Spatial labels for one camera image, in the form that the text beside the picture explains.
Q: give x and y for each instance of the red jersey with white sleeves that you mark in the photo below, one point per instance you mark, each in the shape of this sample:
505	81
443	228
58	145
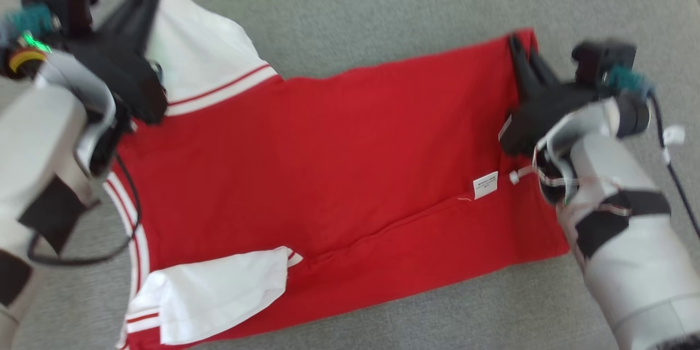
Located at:
328	164

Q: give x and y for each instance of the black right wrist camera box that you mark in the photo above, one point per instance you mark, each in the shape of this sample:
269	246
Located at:
601	60

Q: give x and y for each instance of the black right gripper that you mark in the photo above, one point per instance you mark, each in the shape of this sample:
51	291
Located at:
538	115

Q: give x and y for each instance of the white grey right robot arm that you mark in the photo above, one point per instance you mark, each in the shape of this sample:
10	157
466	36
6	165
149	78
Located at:
629	262

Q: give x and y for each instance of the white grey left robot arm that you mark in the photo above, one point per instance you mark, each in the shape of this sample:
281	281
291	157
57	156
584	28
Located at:
38	131

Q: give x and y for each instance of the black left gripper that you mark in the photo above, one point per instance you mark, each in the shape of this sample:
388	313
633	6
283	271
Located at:
126	82

